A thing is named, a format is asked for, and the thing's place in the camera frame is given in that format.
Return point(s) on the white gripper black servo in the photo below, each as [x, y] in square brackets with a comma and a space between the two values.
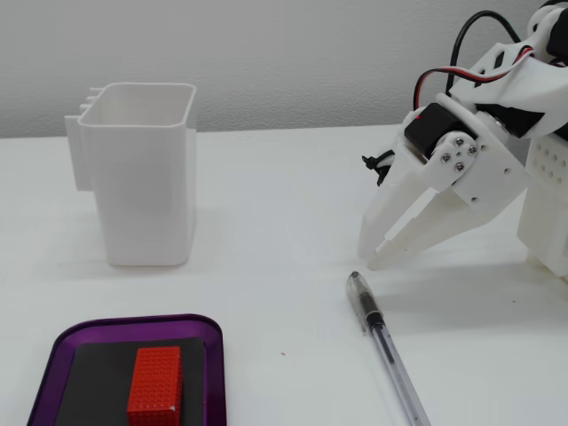
[481, 166]

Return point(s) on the red studded cube block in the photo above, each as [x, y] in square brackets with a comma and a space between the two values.
[155, 386]

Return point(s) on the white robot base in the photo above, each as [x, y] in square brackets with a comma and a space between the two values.
[546, 213]

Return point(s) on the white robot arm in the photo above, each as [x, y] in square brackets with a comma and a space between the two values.
[523, 84]

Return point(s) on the black zip tie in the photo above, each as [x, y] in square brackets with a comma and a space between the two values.
[373, 162]

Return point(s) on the clear ballpoint pen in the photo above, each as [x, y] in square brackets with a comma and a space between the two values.
[370, 315]

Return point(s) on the purple tray with black mat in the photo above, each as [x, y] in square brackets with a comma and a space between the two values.
[215, 377]

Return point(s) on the white plastic cup container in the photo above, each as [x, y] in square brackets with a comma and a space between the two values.
[142, 186]

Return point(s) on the black foam pad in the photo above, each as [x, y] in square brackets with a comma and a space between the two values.
[97, 381]

